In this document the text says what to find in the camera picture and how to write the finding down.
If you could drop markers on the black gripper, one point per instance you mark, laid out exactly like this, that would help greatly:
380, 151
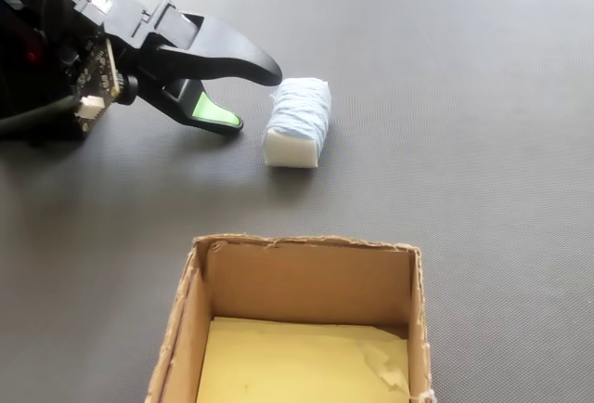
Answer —
125, 17

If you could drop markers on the light blue cloth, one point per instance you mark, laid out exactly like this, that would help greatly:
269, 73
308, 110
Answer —
299, 115

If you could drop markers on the open cardboard box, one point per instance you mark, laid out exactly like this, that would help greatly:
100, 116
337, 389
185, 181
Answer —
306, 282

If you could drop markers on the yellow paper box lining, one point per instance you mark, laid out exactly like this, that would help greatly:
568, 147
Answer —
297, 366

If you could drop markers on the large grey mat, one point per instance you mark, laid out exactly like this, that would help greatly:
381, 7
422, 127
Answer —
441, 143

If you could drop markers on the gripper camera circuit board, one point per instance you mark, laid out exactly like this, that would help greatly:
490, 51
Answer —
99, 71

